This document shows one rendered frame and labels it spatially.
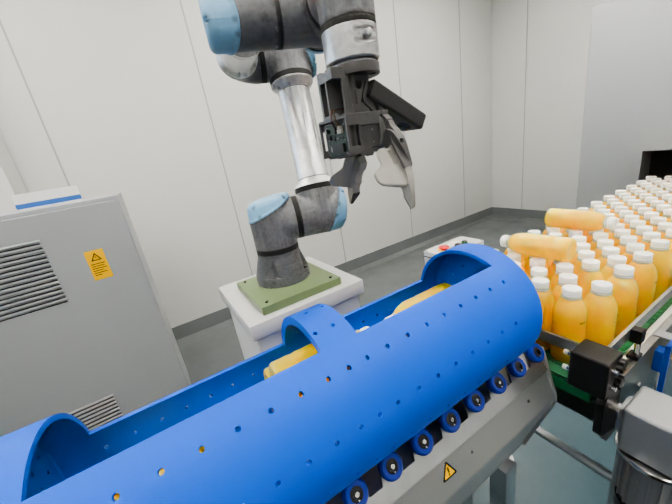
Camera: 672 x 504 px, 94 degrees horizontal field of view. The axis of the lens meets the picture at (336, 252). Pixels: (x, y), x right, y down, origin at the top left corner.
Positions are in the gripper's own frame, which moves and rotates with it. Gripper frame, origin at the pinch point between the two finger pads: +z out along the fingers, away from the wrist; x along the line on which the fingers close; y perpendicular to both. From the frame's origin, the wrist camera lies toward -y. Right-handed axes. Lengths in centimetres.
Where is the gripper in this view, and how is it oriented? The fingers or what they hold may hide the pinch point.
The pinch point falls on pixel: (382, 205)
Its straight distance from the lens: 51.5
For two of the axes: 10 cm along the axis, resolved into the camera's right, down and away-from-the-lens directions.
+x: 5.3, 1.8, -8.3
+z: 1.6, 9.4, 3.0
